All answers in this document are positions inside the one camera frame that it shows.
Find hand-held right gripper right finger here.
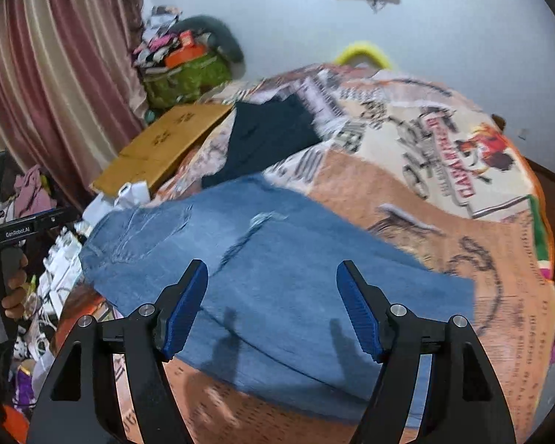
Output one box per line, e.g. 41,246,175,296
336,259,519,444

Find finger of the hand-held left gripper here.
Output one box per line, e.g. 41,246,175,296
32,208,82,235

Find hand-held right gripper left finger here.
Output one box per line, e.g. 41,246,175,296
25,259,209,444

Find blue jeans pants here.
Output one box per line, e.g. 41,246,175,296
80,175,477,429

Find dark folded pants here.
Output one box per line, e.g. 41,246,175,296
201,95,323,190

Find person's left hand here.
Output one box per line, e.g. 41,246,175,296
2,252,29,312

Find pink cloth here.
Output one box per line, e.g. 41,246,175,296
13,165,53,216

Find printed blanket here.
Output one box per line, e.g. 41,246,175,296
55,63,555,444

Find wooden lap desk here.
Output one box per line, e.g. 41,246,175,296
90,103,235,195

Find striped pink gold curtain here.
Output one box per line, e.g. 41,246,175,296
0,0,149,206

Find green patterned storage box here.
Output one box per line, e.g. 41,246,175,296
142,53,232,110

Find orange box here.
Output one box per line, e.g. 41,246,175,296
165,46,205,68

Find pile of clothes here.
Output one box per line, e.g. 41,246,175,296
134,6,201,68

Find grey plush pillow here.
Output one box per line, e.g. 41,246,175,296
176,15,245,64

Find yellow foam tube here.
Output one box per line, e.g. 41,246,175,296
335,41,393,70

